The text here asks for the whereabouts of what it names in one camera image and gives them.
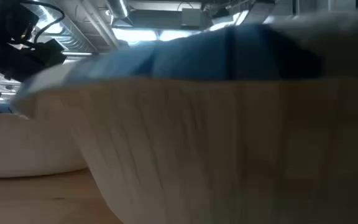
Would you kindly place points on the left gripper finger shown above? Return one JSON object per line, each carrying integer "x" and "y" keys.
{"x": 56, "y": 56}

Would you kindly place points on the blue patterned paper bowl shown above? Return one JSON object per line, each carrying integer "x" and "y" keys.
{"x": 197, "y": 140}
{"x": 20, "y": 146}

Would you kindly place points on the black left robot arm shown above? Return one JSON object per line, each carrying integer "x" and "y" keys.
{"x": 5, "y": 18}

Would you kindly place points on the grey ceiling box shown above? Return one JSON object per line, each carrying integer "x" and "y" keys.
{"x": 194, "y": 17}

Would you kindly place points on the ribbed silver ceiling duct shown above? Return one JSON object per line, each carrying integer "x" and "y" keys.
{"x": 73, "y": 34}

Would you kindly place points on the round metal ventilation duct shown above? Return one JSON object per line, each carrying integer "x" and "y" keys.
{"x": 120, "y": 9}

